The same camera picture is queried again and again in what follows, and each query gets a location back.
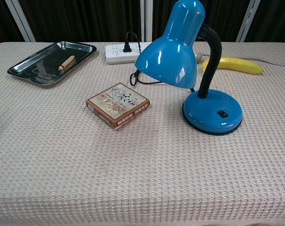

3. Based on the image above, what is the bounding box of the blue desk lamp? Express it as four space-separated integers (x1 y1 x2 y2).
135 0 243 136

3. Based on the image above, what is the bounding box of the brown chess box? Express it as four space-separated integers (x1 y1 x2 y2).
85 82 150 130

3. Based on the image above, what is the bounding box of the beige woven tablecloth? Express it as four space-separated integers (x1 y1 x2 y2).
0 41 285 226

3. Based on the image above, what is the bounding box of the white power strip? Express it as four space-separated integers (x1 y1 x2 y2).
105 42 152 65

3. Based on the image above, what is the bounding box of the short wooden stick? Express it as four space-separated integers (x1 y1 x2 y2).
58 55 76 71

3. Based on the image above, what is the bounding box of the yellow banana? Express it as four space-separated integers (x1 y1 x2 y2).
202 56 264 75

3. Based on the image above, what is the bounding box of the black pleated curtain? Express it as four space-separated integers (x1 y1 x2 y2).
19 0 142 43
245 0 285 43
151 0 251 43
0 0 24 49

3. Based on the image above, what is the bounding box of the stainless steel tray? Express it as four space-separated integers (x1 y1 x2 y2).
7 41 97 87

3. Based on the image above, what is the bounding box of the black power cord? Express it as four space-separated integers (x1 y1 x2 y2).
123 32 196 94

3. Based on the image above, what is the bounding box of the white frame pole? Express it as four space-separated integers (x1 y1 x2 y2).
10 0 36 42
236 0 261 43
141 0 154 43

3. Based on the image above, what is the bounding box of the grey power strip cable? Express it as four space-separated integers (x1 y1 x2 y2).
201 53 285 68

